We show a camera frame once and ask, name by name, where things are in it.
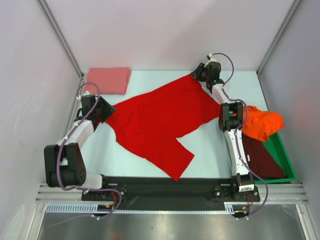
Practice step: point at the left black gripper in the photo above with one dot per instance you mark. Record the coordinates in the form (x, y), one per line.
(108, 109)

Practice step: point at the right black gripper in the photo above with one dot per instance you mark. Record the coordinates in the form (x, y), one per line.
(198, 72)

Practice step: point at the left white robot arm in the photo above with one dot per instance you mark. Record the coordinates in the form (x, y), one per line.
(63, 161)

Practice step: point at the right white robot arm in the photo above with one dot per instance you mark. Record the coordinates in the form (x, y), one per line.
(230, 122)

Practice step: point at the folded pink t-shirt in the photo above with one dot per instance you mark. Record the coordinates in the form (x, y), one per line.
(110, 81)

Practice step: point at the orange t-shirt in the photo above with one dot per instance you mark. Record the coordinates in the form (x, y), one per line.
(260, 125)

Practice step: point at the green plastic bin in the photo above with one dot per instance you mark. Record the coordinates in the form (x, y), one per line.
(277, 150)

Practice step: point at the dark red t-shirt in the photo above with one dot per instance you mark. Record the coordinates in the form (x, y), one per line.
(260, 161)

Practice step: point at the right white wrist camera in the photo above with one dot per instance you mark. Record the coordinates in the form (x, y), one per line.
(210, 58)

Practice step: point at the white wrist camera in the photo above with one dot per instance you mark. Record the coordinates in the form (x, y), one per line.
(210, 58)
(86, 93)

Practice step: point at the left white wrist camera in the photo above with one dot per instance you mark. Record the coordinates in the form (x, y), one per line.
(86, 93)

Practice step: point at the left aluminium side rail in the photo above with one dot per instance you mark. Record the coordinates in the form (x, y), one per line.
(74, 108)

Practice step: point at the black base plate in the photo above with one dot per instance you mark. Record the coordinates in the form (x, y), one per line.
(165, 194)

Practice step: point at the right aluminium frame post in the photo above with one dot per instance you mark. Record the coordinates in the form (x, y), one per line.
(279, 34)

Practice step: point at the aluminium frame post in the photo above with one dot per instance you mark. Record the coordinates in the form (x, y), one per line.
(279, 34)
(49, 16)

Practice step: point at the left aluminium frame post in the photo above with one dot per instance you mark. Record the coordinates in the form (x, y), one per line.
(49, 16)

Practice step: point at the aluminium front rail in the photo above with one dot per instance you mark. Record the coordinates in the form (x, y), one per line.
(277, 194)

